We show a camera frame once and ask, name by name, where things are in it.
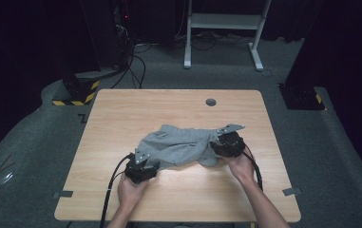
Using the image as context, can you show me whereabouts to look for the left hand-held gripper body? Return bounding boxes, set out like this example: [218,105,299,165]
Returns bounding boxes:
[124,147,158,185]

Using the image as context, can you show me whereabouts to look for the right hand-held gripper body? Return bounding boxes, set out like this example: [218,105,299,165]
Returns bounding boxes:
[216,123,247,159]

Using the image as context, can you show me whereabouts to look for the grey cloth shorts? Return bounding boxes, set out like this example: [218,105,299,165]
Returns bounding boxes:
[135,123,226,171]

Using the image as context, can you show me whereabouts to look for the person's left hand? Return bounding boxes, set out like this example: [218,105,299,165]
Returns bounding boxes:
[117,173,151,217]

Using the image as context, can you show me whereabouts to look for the person's right hand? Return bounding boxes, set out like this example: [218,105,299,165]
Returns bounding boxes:
[220,145,257,187]

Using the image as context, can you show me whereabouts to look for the striped black yellow stand base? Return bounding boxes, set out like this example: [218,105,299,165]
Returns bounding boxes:
[52,69,102,107]

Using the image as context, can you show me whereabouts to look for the black equipment rack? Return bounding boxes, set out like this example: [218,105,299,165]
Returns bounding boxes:
[80,0,135,72]

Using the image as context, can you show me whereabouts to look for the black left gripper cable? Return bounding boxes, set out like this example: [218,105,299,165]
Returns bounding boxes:
[99,152,135,228]

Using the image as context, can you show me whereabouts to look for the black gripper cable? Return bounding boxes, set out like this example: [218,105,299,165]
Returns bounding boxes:
[99,152,135,228]
[241,148,264,192]

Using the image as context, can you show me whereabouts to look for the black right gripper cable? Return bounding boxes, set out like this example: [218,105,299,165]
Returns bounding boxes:
[241,148,264,192]

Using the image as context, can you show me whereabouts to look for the black floor cables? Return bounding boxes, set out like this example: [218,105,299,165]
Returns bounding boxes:
[110,41,153,90]

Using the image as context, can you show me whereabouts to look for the white metal stand frame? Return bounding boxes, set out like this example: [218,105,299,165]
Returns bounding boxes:
[183,0,273,72]

